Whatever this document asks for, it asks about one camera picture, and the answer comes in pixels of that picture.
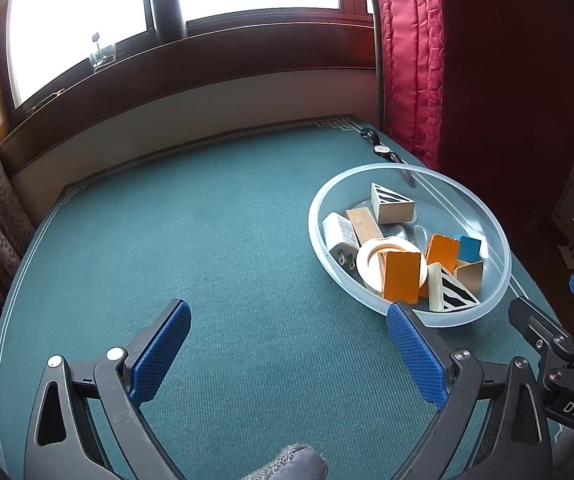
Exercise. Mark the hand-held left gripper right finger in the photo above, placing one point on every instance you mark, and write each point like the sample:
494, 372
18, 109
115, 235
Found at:
414, 355

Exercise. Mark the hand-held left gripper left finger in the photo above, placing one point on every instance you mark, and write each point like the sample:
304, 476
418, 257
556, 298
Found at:
162, 350

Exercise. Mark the white zebra-striped wedge block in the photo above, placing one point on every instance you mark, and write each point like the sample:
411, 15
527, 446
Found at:
439, 290

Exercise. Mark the orange wedge block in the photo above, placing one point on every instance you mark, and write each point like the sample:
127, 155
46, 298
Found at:
442, 252
402, 277

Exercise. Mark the blue block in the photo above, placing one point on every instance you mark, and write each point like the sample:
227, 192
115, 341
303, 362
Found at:
469, 249

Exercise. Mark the round white lid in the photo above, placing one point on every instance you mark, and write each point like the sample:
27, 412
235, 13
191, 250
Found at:
372, 260

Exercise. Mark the clear plastic bowl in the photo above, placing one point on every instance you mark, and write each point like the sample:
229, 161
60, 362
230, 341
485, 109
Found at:
487, 220

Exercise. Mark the long plain wooden block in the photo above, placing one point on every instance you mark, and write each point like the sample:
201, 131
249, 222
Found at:
364, 225

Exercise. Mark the white charger plug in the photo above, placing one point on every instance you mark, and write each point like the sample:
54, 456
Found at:
339, 235

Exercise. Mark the wooden zebra-striped wedge block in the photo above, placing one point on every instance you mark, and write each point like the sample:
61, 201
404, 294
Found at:
392, 210

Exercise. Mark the white heater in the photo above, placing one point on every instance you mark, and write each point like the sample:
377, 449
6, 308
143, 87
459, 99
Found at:
573, 255

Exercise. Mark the grey fleece clothing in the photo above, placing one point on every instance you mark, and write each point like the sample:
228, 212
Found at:
292, 465

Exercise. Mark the black wristwatch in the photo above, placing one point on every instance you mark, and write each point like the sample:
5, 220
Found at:
381, 148

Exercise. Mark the red quilted cloth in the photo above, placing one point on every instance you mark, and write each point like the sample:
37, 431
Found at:
492, 85

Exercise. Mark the drinking glass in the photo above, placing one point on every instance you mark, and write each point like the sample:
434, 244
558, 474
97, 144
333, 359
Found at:
103, 55

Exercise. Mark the black flask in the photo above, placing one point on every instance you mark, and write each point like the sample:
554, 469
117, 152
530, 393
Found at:
167, 5

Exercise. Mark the wooden window frame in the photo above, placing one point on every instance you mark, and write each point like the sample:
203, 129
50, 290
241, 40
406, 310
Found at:
217, 45

